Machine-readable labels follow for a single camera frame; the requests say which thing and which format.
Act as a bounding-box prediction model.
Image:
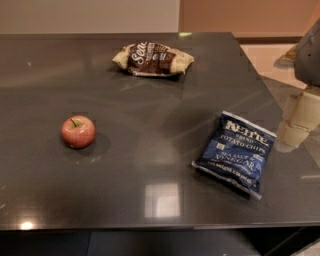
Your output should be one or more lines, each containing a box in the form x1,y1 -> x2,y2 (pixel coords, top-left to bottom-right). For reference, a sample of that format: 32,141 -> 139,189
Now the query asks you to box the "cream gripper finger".
284,91 -> 320,131
275,122 -> 309,153

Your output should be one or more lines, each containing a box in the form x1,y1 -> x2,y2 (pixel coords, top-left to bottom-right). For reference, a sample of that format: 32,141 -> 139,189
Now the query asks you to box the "blue Kettle chip bag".
192,111 -> 277,199

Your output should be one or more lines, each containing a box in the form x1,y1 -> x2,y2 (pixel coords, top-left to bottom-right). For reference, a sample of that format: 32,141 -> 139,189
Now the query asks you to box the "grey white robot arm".
275,19 -> 320,153

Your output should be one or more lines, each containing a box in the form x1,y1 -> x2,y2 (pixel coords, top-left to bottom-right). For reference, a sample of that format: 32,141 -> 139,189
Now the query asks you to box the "brown and tan snack bag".
112,42 -> 194,77

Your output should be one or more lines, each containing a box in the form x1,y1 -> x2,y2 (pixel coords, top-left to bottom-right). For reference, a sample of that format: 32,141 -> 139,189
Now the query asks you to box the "red apple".
61,115 -> 96,149

